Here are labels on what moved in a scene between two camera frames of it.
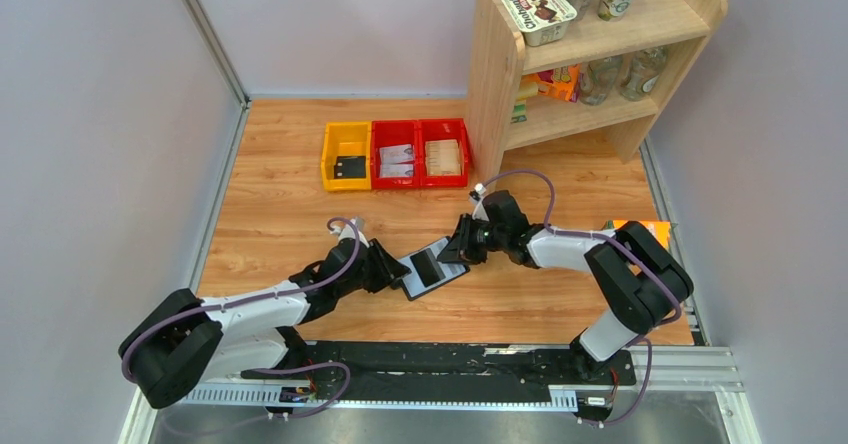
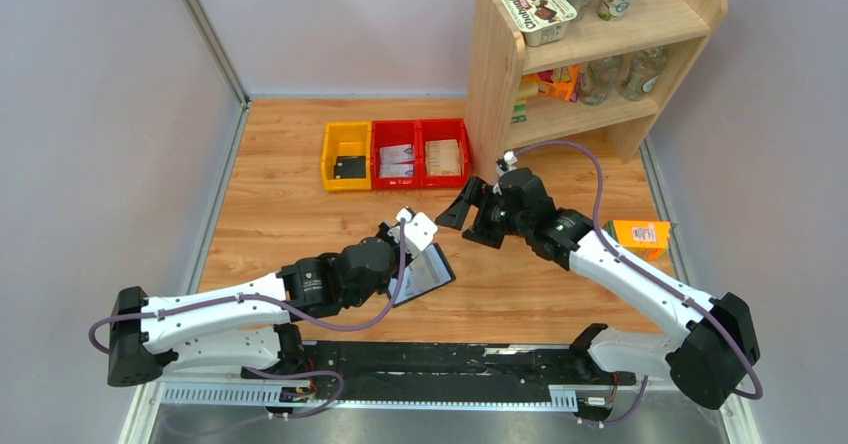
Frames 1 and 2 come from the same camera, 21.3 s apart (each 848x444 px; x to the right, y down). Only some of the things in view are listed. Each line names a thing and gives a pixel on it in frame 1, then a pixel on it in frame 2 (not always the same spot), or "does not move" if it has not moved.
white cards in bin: [391, 159] does not move
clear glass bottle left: [597, 78] does not move
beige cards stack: [443, 157] does not move
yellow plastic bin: [347, 156] does not move
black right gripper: [457, 250] -> [476, 192]
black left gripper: [392, 268] -> [383, 232]
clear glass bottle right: [645, 68] does not move
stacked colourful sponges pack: [528, 87] does not move
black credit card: [428, 267] -> [349, 167]
